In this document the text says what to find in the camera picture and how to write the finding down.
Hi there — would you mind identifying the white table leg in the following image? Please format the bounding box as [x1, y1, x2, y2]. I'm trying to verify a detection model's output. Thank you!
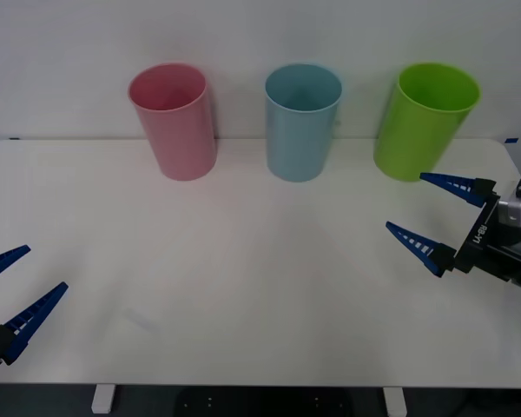
[91, 385, 115, 414]
[382, 387, 408, 417]

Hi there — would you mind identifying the pale blue plastic bin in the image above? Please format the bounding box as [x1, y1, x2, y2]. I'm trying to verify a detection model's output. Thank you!
[264, 63, 344, 183]

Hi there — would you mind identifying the pink plastic bin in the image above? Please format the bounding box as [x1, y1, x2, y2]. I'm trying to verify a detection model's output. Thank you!
[127, 62, 219, 182]

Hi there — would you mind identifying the green plastic bin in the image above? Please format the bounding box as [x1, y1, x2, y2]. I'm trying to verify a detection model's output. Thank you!
[372, 61, 482, 183]

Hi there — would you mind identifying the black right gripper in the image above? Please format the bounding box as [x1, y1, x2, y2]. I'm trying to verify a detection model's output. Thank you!
[385, 172, 521, 283]

